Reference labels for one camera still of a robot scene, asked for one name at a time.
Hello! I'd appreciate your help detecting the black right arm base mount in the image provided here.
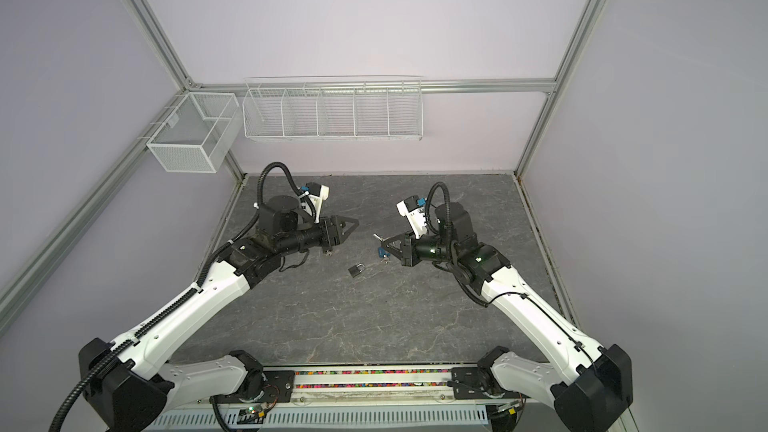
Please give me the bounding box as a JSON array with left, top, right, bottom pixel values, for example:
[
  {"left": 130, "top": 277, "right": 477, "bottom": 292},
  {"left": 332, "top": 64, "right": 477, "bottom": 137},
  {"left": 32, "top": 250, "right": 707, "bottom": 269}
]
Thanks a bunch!
[{"left": 447, "top": 365, "right": 527, "bottom": 400}]

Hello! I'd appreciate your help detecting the white wire wall basket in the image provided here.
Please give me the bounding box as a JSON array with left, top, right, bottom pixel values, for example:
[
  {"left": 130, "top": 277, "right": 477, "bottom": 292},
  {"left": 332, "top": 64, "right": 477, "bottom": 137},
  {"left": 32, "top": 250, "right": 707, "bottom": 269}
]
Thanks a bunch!
[{"left": 242, "top": 75, "right": 424, "bottom": 141}]

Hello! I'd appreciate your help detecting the white ventilated cable duct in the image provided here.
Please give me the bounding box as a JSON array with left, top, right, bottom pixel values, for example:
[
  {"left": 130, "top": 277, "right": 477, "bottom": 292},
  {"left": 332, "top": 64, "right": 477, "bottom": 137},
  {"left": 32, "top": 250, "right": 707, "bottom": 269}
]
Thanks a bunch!
[{"left": 143, "top": 404, "right": 492, "bottom": 432}]

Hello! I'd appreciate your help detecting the small black padlock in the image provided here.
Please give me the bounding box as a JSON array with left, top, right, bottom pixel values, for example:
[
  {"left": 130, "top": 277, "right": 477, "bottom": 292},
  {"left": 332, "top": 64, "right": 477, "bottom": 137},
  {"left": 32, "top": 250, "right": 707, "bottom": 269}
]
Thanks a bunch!
[{"left": 348, "top": 263, "right": 366, "bottom": 277}]

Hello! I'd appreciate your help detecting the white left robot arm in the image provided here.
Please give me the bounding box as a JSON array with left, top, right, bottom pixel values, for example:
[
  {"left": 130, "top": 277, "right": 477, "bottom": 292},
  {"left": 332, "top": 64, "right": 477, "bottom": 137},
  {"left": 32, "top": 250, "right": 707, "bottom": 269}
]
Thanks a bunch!
[{"left": 49, "top": 162, "right": 359, "bottom": 431}]

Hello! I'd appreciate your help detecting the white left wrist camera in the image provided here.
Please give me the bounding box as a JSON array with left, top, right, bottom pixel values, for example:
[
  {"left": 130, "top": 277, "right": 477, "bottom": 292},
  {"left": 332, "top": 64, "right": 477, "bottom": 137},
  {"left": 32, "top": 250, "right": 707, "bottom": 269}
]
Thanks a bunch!
[{"left": 299, "top": 182, "right": 330, "bottom": 223}]

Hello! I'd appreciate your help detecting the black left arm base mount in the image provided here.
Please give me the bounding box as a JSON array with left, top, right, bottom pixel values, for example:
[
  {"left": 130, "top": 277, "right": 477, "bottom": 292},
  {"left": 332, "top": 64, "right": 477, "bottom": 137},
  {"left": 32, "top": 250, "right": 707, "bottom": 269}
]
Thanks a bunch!
[{"left": 238, "top": 369, "right": 296, "bottom": 404}]

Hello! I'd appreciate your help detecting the aluminium frame corner post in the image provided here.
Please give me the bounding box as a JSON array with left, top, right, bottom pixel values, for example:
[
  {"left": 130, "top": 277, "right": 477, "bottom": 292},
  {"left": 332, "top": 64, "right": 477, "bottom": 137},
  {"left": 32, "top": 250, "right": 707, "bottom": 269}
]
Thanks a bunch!
[{"left": 121, "top": 0, "right": 196, "bottom": 91}]

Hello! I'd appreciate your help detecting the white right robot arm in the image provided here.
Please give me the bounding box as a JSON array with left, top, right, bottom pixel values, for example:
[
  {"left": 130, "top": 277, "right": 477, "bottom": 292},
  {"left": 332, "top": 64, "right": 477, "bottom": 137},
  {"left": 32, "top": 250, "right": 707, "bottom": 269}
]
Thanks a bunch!
[{"left": 380, "top": 182, "right": 633, "bottom": 431}]

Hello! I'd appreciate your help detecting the white mesh box basket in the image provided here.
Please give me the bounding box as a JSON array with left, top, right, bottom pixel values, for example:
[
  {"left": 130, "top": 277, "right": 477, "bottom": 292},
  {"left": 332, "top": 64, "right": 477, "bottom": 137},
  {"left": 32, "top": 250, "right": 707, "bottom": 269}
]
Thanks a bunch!
[{"left": 147, "top": 92, "right": 243, "bottom": 173}]

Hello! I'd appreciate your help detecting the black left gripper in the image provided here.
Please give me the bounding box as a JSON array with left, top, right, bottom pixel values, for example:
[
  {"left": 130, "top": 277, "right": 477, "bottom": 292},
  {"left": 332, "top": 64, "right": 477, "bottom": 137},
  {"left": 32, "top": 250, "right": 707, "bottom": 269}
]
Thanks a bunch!
[{"left": 278, "top": 215, "right": 359, "bottom": 257}]

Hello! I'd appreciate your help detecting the aluminium front mounting rail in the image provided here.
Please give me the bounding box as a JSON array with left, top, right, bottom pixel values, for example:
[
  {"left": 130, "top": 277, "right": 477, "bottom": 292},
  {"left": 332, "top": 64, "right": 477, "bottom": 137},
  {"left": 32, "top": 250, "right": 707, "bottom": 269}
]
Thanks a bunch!
[{"left": 119, "top": 359, "right": 625, "bottom": 409}]

